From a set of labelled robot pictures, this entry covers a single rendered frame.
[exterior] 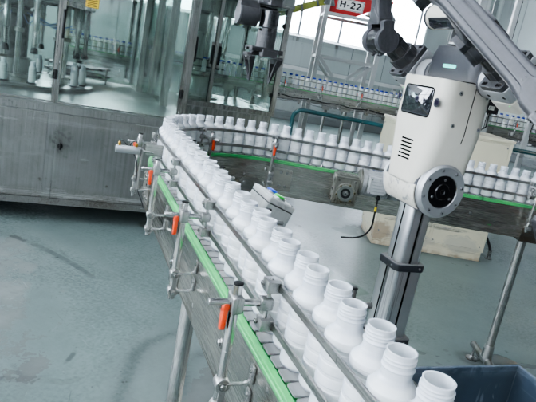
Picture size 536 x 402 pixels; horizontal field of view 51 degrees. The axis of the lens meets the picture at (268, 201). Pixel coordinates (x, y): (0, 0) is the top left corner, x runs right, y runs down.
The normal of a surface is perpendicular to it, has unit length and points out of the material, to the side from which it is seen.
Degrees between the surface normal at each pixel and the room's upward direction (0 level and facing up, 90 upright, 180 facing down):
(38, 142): 90
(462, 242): 90
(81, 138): 90
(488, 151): 90
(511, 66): 78
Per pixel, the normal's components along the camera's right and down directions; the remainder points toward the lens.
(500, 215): 0.00, 0.25
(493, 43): -0.58, -0.13
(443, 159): 0.28, 0.46
